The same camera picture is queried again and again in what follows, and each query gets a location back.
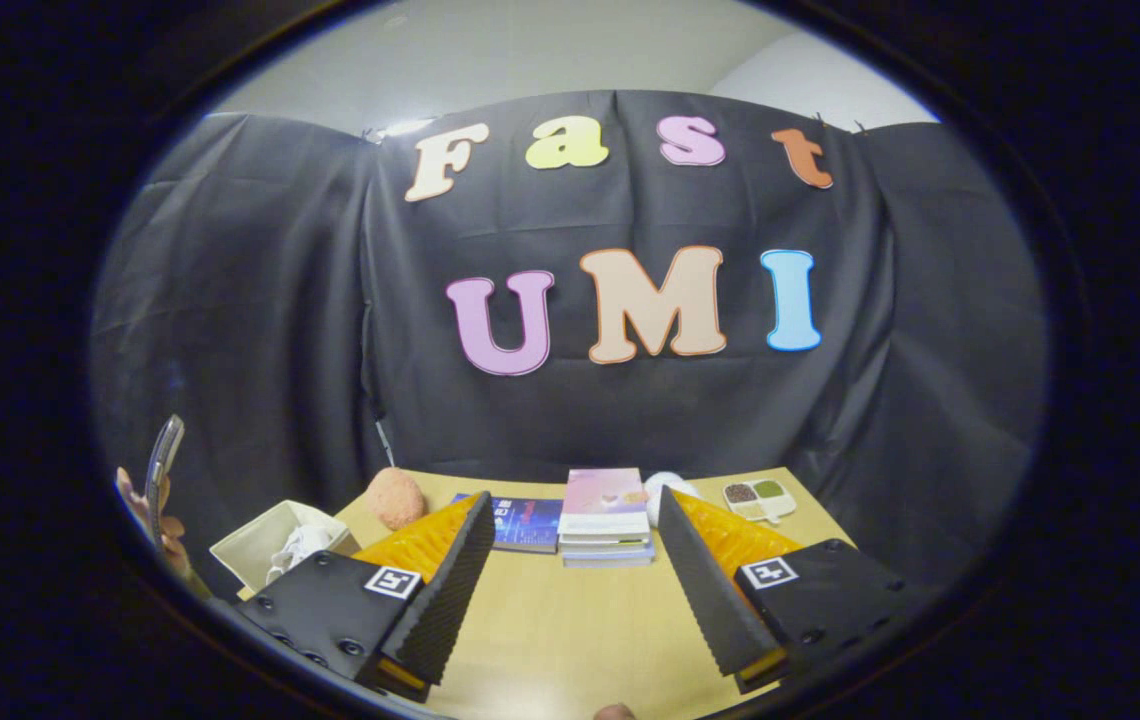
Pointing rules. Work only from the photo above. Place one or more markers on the beige fabric storage box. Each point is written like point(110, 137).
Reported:
point(250, 545)

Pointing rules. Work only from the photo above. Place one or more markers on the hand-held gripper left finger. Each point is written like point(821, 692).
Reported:
point(445, 595)

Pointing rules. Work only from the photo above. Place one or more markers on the orange fuzzy ball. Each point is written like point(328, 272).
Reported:
point(395, 497)

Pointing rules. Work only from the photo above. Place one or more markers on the white plush toy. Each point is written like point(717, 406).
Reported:
point(675, 480)

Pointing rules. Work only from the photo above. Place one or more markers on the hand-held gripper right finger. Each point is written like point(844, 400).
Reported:
point(705, 595)

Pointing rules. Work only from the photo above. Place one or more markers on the pale blue cover book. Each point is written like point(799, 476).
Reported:
point(610, 558)

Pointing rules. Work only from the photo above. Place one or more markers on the white divided grain tray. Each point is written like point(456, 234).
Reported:
point(760, 495)

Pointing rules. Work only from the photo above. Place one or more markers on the white cover book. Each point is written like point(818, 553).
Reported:
point(605, 541)

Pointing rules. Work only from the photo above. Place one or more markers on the pink cover book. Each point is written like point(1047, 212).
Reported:
point(600, 495)

